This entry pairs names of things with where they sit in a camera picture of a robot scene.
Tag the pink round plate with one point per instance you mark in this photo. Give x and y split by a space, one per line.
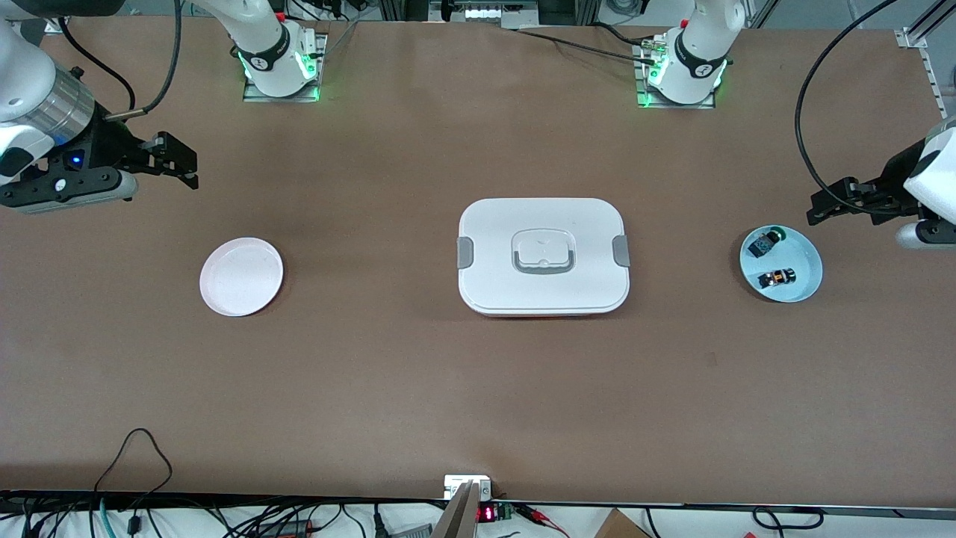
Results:
240 276

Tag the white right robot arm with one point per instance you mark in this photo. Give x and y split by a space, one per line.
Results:
30 67

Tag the small white bracket box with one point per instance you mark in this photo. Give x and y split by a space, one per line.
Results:
455 484

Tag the brown cardboard piece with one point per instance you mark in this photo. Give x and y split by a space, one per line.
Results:
620 527

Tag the orange black switch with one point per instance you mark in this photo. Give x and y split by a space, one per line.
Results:
777 278

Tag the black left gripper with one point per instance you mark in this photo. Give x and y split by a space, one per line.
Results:
892 178

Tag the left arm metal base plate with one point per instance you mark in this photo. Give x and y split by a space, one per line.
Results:
644 97

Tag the aluminium profile bar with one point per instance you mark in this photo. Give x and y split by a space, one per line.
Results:
459 515

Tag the silver device with lights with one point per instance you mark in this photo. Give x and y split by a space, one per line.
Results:
485 13

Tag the white lidded container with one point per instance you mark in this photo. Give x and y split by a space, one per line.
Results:
493 284

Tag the green black switch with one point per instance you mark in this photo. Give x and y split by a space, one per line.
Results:
765 243

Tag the red digit display module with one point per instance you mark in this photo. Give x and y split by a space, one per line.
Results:
487 513

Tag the perforated aluminium rail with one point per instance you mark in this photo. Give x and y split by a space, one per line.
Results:
930 67

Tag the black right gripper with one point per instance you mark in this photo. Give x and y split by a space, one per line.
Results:
107 143

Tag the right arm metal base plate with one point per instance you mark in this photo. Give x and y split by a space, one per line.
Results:
258 96

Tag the short aluminium profile corner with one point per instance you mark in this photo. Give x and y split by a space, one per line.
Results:
54 26

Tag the light blue round plate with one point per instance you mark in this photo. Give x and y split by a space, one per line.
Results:
806 258

